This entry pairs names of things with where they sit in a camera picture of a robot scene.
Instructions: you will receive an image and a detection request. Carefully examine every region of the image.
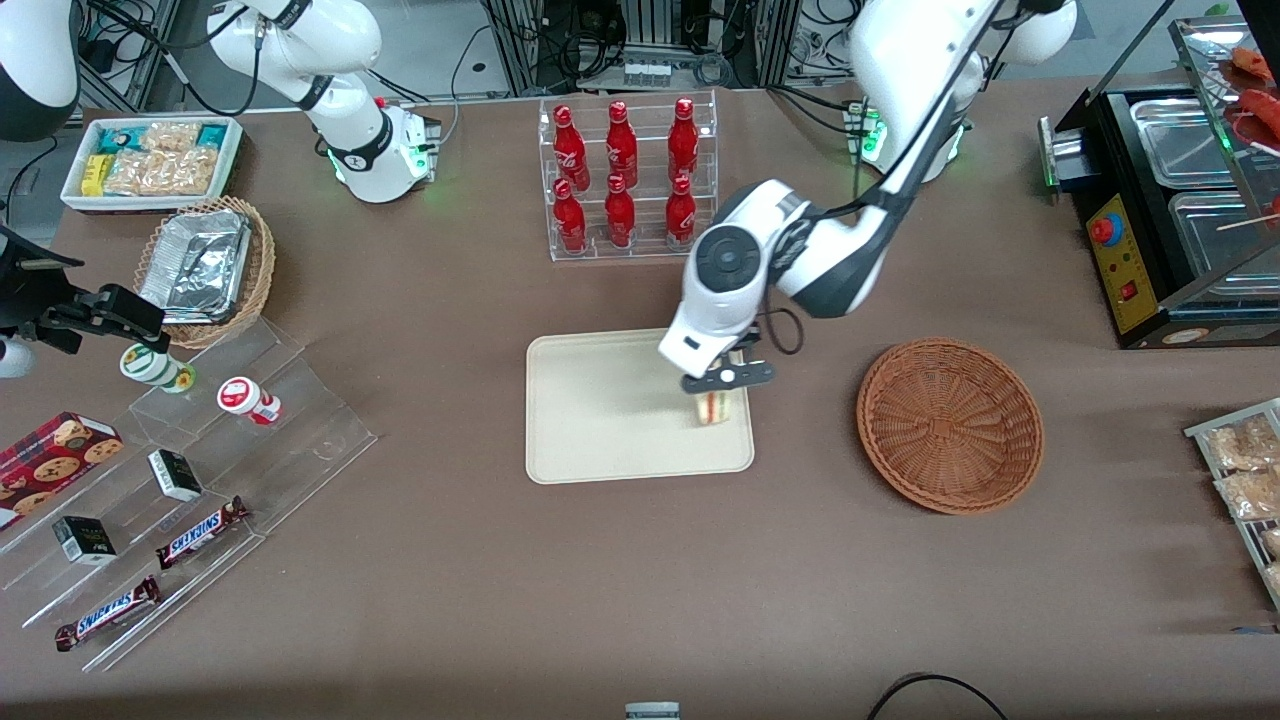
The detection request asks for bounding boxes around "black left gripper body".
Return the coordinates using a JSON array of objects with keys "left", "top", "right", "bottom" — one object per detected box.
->
[{"left": 700, "top": 338, "right": 771, "bottom": 373}]

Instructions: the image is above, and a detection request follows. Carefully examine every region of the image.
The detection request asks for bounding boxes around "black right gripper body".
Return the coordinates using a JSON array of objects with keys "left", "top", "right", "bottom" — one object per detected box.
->
[{"left": 0, "top": 228, "right": 101, "bottom": 353}]

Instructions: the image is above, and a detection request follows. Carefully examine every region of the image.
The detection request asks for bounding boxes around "cream plastic tray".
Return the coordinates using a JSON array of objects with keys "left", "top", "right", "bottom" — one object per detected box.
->
[{"left": 526, "top": 325, "right": 755, "bottom": 486}]

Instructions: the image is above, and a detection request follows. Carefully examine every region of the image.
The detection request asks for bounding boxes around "small tan wicker basket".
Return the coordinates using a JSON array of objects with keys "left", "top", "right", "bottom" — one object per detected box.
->
[{"left": 134, "top": 195, "right": 277, "bottom": 350}]

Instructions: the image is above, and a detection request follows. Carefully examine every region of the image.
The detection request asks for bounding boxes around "large round brown wicker basket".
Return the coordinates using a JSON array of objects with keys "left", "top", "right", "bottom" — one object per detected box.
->
[{"left": 856, "top": 337, "right": 1046, "bottom": 516}]

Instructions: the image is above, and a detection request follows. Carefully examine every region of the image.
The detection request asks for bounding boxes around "tray of packaged snacks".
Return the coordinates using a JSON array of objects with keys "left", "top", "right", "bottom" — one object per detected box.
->
[{"left": 1185, "top": 398, "right": 1280, "bottom": 611}]

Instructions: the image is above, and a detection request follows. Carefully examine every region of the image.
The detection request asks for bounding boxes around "silver foil packet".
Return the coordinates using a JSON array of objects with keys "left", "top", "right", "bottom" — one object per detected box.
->
[
  {"left": 138, "top": 288, "right": 241, "bottom": 325},
  {"left": 143, "top": 208, "right": 252, "bottom": 313}
]

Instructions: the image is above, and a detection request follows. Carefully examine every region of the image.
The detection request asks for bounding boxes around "green sunflower small jar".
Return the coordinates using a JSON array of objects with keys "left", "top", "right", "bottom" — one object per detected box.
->
[{"left": 119, "top": 342, "right": 197, "bottom": 395}]

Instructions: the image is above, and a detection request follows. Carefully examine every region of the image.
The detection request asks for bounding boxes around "white snack bin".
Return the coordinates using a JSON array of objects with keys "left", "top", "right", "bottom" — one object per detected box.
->
[{"left": 60, "top": 116, "right": 245, "bottom": 215}]

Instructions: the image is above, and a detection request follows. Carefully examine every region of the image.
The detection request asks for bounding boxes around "clear rice cracker bag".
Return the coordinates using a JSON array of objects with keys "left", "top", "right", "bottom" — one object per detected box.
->
[
  {"left": 103, "top": 148, "right": 219, "bottom": 197},
  {"left": 138, "top": 120, "right": 201, "bottom": 153}
]

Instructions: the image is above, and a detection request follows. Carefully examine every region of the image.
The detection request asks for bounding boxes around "clear acrylic bottle rack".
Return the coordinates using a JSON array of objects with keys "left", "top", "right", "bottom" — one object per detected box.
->
[{"left": 538, "top": 89, "right": 720, "bottom": 264}]

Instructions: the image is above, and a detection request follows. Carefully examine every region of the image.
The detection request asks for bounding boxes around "red lidded small jar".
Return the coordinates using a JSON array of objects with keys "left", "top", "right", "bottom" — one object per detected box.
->
[{"left": 216, "top": 375, "right": 284, "bottom": 427}]

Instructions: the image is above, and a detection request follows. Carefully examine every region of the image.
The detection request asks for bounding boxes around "red cola bottle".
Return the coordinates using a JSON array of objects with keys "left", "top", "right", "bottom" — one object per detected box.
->
[
  {"left": 552, "top": 178, "right": 589, "bottom": 255},
  {"left": 552, "top": 104, "right": 591, "bottom": 191},
  {"left": 605, "top": 100, "right": 640, "bottom": 189},
  {"left": 667, "top": 97, "right": 701, "bottom": 183},
  {"left": 603, "top": 174, "right": 638, "bottom": 250},
  {"left": 664, "top": 175, "right": 698, "bottom": 248}
]

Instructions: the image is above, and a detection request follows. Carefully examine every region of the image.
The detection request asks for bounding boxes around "small black box white label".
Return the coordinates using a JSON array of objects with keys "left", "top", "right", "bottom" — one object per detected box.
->
[{"left": 147, "top": 449, "right": 204, "bottom": 503}]

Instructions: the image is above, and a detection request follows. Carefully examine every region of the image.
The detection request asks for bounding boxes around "red tartan cookie box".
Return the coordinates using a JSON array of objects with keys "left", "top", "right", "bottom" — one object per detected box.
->
[{"left": 0, "top": 411, "right": 125, "bottom": 532}]

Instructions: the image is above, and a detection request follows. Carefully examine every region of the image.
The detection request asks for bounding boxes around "clear acrylic stepped shelf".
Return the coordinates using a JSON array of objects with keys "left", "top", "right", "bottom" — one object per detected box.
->
[{"left": 0, "top": 318, "right": 379, "bottom": 673}]

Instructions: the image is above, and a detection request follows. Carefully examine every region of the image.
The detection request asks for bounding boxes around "Snickers chocolate bar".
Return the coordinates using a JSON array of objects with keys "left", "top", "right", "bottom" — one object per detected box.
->
[
  {"left": 54, "top": 575, "right": 163, "bottom": 653},
  {"left": 155, "top": 496, "right": 251, "bottom": 571}
]

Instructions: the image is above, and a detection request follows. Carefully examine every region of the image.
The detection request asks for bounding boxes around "small black box gold print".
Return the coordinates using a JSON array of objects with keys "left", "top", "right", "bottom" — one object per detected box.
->
[{"left": 52, "top": 515, "right": 118, "bottom": 567}]

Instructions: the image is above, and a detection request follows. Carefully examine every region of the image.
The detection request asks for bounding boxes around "white power strip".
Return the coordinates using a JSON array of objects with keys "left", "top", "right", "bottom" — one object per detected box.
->
[{"left": 618, "top": 58, "right": 693, "bottom": 89}]

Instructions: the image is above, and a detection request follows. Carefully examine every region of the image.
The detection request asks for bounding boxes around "black food warmer machine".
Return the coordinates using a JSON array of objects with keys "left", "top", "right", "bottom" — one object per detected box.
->
[{"left": 1038, "top": 15, "right": 1280, "bottom": 351}]

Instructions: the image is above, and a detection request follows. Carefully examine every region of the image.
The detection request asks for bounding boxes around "steel food pan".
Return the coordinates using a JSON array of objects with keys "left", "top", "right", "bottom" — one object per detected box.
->
[
  {"left": 1130, "top": 97, "right": 1239, "bottom": 191},
  {"left": 1168, "top": 190, "right": 1280, "bottom": 279}
]

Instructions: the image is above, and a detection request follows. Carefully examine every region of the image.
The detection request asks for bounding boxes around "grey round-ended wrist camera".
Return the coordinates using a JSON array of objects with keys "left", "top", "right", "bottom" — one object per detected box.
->
[{"left": 683, "top": 363, "right": 777, "bottom": 395}]

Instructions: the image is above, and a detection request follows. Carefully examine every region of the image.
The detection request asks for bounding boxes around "black floor cable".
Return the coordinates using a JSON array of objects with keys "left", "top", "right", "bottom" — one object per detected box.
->
[{"left": 865, "top": 672, "right": 1011, "bottom": 720}]

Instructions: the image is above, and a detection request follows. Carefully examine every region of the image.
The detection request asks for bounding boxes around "aluminium frame rack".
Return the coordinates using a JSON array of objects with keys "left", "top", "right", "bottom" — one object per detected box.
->
[{"left": 480, "top": 0, "right": 801, "bottom": 96}]

